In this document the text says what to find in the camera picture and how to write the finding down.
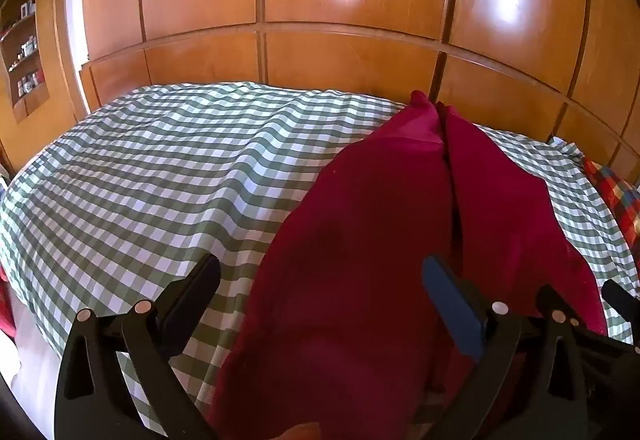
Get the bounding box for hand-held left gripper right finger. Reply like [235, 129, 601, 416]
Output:
[422, 256, 588, 440]

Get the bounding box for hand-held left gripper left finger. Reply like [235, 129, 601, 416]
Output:
[54, 254, 222, 440]

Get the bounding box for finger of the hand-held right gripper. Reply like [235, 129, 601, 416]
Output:
[602, 279, 640, 321]
[537, 285, 581, 328]

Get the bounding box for dark red fleece garment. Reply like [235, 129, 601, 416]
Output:
[206, 90, 608, 440]

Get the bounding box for colourful plaid pillow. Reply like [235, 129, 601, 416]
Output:
[582, 159, 640, 246]

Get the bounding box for green checkered bed sheet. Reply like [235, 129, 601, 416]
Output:
[0, 81, 640, 440]

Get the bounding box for white bed linen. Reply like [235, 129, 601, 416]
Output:
[9, 302, 68, 440]

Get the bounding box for row of small bottles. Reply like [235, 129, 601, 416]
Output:
[4, 0, 43, 96]

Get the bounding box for wooden wall shelf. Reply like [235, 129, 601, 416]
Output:
[0, 0, 53, 123]

